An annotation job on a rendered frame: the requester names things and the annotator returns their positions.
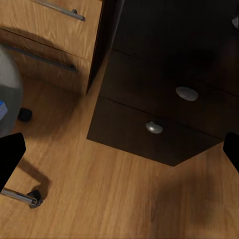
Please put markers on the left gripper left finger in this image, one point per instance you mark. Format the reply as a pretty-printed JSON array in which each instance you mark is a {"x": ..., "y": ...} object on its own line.
[{"x": 12, "y": 148}]

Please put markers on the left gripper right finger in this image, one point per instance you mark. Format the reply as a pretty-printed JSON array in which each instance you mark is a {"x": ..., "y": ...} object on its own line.
[{"x": 231, "y": 148}]

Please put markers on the swivel chair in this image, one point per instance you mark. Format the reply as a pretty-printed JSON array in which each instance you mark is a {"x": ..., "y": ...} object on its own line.
[{"x": 11, "y": 91}]

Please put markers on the cabinet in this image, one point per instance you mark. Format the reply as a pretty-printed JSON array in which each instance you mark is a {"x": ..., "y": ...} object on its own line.
[
  {"x": 171, "y": 85},
  {"x": 60, "y": 42}
]

